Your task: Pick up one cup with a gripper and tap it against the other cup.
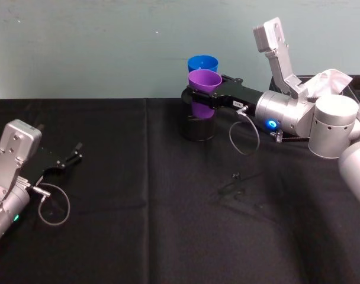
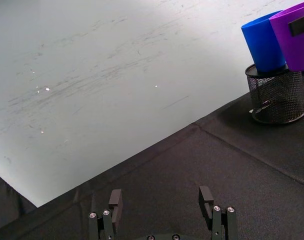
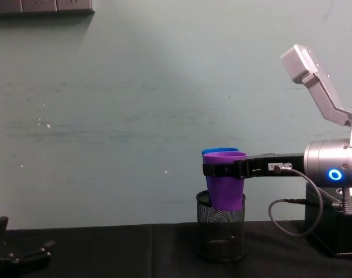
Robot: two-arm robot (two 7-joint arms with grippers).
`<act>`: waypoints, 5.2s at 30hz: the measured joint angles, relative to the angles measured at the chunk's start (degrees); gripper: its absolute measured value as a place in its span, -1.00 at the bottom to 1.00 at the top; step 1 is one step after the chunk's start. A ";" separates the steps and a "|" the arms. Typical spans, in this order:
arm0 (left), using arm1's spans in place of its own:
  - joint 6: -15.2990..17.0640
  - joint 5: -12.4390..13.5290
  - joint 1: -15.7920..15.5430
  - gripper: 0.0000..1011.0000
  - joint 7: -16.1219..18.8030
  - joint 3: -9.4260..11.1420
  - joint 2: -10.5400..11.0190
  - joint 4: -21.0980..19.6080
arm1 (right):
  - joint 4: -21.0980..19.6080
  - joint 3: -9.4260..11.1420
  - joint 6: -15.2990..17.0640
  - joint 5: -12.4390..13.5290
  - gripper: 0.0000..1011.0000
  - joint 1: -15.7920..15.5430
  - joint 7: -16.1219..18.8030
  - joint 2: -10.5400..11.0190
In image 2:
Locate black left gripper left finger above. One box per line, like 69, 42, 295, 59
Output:
88, 188, 124, 240

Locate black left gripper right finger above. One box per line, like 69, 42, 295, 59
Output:
198, 185, 239, 240

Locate black table cloth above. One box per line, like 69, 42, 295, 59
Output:
0, 70, 304, 240

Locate blue plastic cup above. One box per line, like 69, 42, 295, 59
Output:
240, 10, 287, 73

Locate purple plastic cup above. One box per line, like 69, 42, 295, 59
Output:
268, 0, 304, 72

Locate black wire mesh holder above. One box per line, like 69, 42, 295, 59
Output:
244, 63, 304, 125

